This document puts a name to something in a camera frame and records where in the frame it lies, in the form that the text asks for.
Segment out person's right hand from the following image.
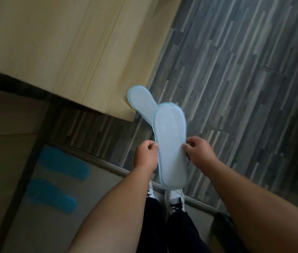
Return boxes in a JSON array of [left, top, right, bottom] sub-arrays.
[[182, 136, 218, 175]]

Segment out person's left hand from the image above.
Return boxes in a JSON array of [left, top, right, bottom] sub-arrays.
[[134, 140, 160, 172]]

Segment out light blue slipper with textured sole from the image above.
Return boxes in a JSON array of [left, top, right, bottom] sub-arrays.
[[152, 102, 188, 190]]

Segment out light blue slipper with smooth sole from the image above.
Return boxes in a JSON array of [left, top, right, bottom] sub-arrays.
[[127, 85, 160, 124]]

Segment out person's left forearm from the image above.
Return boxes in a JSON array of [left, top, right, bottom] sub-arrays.
[[67, 166, 155, 253]]

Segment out person's right forearm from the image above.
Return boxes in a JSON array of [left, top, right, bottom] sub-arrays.
[[203, 161, 298, 253]]

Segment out person's left white shoe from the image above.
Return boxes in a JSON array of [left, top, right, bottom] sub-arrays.
[[146, 179, 161, 202]]

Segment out person's white shoe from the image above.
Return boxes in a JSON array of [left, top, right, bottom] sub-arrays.
[[164, 189, 186, 214], [146, 179, 161, 202]]

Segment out person's right white shoe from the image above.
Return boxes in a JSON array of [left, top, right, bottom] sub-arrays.
[[164, 189, 186, 214]]

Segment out person's black trousers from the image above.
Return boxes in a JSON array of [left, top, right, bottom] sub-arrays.
[[135, 197, 213, 253]]

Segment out grey mat with blue footprints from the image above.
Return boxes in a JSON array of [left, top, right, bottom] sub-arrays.
[[1, 143, 218, 253]]

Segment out light wooden cabinet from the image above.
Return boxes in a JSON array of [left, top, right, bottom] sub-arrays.
[[0, 0, 184, 122]]

